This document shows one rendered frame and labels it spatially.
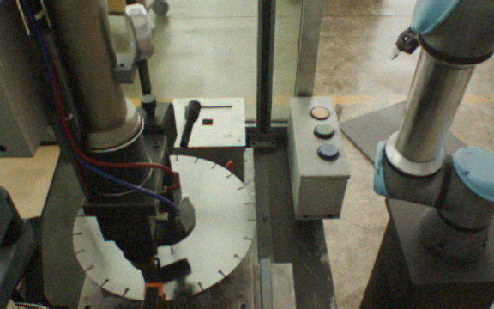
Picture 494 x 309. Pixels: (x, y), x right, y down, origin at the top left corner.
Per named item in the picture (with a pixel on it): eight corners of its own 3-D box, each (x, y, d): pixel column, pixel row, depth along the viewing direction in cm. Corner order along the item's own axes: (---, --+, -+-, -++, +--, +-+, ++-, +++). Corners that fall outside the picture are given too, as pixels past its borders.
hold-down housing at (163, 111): (157, 190, 74) (136, 83, 60) (186, 193, 74) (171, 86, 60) (147, 217, 70) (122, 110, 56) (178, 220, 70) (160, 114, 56)
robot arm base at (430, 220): (471, 209, 113) (485, 180, 106) (496, 262, 102) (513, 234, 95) (410, 210, 113) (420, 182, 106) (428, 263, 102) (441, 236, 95)
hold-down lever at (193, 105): (160, 112, 69) (158, 97, 67) (202, 112, 69) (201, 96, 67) (153, 149, 63) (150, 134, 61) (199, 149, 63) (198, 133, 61)
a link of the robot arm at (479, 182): (496, 235, 95) (522, 190, 86) (428, 221, 98) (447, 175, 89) (491, 193, 103) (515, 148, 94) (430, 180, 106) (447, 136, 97)
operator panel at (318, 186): (286, 140, 131) (289, 96, 121) (325, 139, 131) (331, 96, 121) (295, 220, 111) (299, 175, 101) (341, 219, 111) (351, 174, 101)
